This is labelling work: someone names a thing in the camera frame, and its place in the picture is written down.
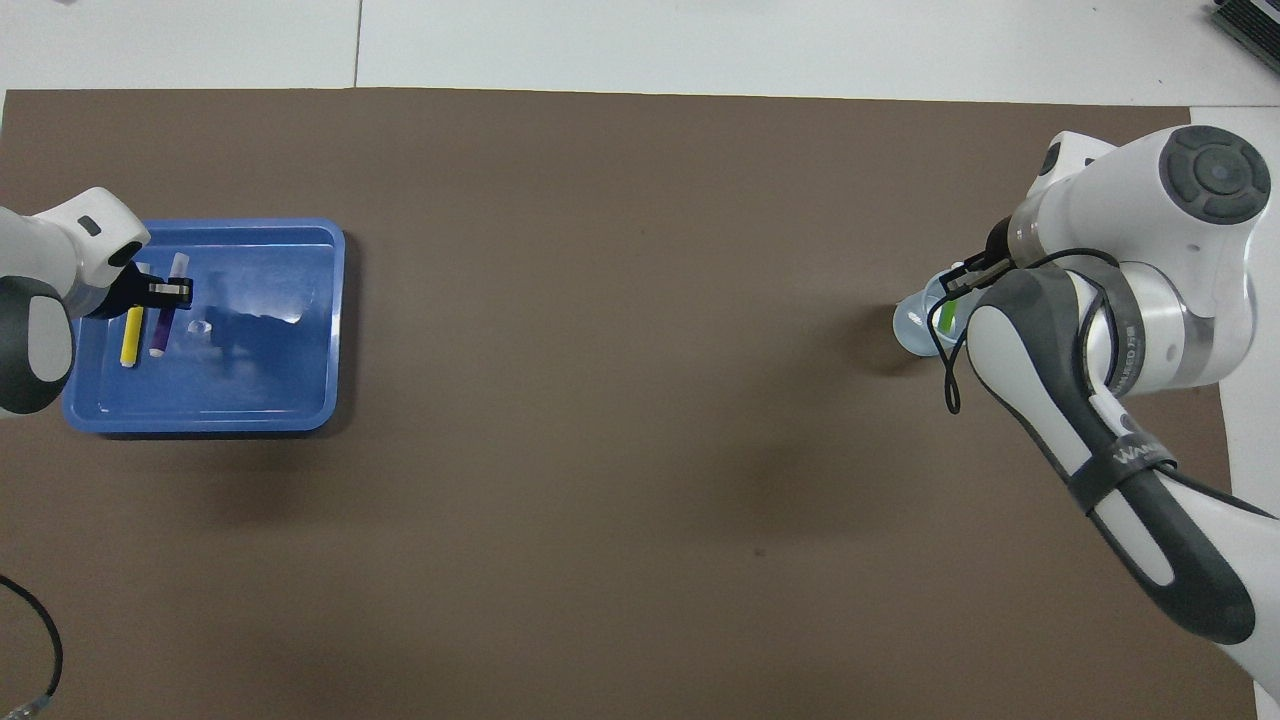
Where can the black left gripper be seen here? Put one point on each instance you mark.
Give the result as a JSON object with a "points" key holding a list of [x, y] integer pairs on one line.
{"points": [[122, 295]]}

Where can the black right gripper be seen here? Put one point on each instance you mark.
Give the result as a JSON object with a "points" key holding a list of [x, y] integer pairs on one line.
{"points": [[1000, 245]]}

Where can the purple pen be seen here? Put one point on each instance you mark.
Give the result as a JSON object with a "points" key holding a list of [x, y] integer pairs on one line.
{"points": [[160, 330]]}

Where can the green pen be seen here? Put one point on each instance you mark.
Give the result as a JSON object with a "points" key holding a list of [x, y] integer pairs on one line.
{"points": [[947, 316]]}

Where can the yellow pen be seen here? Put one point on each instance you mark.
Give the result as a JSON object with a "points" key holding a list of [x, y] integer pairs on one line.
{"points": [[131, 340]]}

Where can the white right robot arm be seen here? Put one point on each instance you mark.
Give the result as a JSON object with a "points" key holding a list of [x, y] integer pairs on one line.
{"points": [[1130, 300]]}

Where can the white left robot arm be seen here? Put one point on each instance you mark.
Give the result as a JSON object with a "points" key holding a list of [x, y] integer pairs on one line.
{"points": [[40, 300]]}

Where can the blue plastic tray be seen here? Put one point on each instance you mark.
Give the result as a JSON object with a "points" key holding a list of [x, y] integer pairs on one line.
{"points": [[260, 370]]}

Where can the translucent plastic cup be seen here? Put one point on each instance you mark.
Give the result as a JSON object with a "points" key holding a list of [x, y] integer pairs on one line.
{"points": [[912, 325]]}

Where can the brown table mat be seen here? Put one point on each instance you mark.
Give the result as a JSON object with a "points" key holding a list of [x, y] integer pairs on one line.
{"points": [[620, 400]]}

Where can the grey ribbed device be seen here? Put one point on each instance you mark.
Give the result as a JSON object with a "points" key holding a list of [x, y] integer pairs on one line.
{"points": [[1252, 25]]}

